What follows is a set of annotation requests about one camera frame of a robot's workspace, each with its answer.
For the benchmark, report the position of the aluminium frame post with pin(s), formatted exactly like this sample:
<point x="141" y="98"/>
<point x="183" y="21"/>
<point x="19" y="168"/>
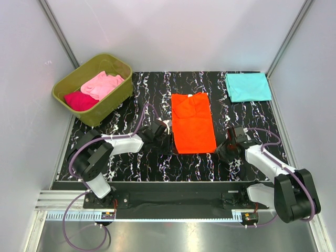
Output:
<point x="290" y="35"/>
<point x="58" y="32"/>

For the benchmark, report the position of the slotted cable duct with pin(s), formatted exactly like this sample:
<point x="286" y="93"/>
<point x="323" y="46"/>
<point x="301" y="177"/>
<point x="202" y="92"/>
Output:
<point x="123" y="216"/>

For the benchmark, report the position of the pink t shirt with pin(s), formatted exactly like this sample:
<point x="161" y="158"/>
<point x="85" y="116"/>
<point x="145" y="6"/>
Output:
<point x="101" y="85"/>

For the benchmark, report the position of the magenta t shirt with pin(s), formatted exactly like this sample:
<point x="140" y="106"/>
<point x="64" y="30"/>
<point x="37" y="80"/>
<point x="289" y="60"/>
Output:
<point x="79" y="101"/>

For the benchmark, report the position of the olive green plastic bin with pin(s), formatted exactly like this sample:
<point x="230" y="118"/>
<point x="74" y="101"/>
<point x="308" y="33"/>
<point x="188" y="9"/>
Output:
<point x="72" y="82"/>

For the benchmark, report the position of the orange t shirt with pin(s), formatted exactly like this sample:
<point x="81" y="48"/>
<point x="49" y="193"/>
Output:
<point x="192" y="124"/>

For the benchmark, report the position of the folded teal t shirt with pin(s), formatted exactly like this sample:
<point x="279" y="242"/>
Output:
<point x="249" y="87"/>

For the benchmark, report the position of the left aluminium frame post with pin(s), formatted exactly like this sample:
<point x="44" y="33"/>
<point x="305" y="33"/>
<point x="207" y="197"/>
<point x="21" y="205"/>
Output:
<point x="58" y="32"/>

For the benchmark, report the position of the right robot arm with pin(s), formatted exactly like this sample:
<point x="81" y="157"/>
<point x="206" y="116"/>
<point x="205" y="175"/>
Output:
<point x="293" y="194"/>

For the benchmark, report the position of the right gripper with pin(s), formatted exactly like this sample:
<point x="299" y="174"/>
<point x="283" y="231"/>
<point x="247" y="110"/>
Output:
<point x="223" y="154"/>

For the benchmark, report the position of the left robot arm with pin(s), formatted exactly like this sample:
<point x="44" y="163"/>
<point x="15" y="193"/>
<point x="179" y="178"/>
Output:
<point x="92" y="153"/>

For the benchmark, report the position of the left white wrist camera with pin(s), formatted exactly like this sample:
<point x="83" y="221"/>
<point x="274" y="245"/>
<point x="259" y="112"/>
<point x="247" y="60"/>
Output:
<point x="167" y="123"/>

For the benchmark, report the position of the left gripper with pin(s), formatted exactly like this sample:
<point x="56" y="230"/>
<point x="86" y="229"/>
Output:
<point x="168" y="148"/>

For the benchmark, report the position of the right aluminium frame post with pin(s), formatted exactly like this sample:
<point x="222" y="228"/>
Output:
<point x="290" y="35"/>

